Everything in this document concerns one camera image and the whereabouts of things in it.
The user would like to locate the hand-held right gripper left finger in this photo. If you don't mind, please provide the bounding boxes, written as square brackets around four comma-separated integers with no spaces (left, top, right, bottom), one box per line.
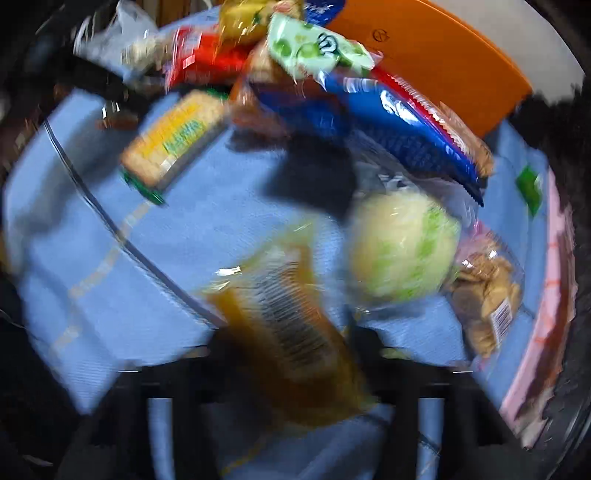
[92,332,232,480]

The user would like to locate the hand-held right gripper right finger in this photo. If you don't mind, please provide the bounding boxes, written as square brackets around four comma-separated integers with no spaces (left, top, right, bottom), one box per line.
[351,323,522,480]

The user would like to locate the orange yellow snack packet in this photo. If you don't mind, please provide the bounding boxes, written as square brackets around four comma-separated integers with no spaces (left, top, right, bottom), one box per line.
[198,231,384,430]

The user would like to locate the orange cardboard box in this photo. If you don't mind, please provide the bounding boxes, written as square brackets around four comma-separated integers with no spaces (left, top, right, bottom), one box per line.
[328,0,534,139]

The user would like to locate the clear bag of brown biscuits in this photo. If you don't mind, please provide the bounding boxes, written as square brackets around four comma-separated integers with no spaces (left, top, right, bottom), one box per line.
[443,222,527,361]

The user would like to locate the pink cloth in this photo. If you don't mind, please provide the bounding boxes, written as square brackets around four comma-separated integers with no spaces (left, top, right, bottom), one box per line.
[501,171,578,444]

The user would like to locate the round green white cake packet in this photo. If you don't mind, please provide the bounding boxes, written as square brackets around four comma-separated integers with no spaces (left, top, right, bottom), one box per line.
[348,191,462,303]

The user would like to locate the blue checked bed sheet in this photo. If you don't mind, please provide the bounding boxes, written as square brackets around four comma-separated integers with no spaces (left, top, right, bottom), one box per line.
[2,4,555,480]

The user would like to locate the yellow cracker packet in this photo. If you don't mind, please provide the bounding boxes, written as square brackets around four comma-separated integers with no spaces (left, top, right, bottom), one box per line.
[120,90,229,204]

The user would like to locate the red striped snack packet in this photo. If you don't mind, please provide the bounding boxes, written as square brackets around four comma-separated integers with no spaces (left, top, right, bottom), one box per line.
[369,67,495,176]

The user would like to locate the brown orange snack packet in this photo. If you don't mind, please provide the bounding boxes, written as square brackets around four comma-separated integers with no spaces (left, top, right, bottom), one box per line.
[228,41,333,134]

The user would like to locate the light green snack packet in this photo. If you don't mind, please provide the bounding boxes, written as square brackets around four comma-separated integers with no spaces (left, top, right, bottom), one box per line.
[268,14,384,81]

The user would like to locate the clear plastic snack packet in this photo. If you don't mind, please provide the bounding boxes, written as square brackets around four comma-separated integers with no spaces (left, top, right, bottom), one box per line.
[74,0,160,84]

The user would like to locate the dark blue snack packet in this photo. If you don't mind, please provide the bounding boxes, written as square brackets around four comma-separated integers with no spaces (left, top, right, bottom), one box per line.
[305,0,347,26]

